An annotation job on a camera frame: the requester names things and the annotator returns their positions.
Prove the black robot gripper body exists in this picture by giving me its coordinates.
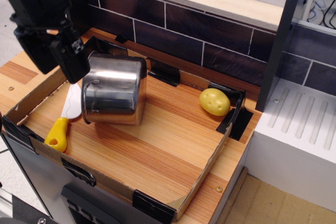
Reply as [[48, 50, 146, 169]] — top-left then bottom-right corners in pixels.
[[9, 0, 79, 44]]

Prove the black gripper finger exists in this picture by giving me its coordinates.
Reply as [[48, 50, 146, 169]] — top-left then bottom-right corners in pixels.
[[49, 38, 90, 84], [14, 31, 58, 74]]

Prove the shiny metal pot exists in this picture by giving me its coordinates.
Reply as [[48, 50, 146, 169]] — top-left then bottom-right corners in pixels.
[[81, 51, 147, 125]]

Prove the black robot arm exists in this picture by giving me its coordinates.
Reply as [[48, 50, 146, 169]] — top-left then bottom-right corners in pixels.
[[8, 0, 90, 83]]

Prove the cardboard fence with black tape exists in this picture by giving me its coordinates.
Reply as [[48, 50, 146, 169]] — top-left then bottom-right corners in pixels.
[[1, 30, 260, 223]]

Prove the yellow toy potato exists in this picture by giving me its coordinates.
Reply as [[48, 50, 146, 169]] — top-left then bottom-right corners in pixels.
[[199, 88, 231, 116]]

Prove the white drying rack sink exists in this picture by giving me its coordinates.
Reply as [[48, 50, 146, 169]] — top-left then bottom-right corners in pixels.
[[245, 80, 335, 211]]

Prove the yellow handled white toy knife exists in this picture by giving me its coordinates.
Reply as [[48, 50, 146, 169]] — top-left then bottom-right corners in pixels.
[[44, 84, 82, 152]]

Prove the dark grey vertical post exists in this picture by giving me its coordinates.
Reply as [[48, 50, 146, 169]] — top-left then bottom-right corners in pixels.
[[256, 0, 299, 112]]

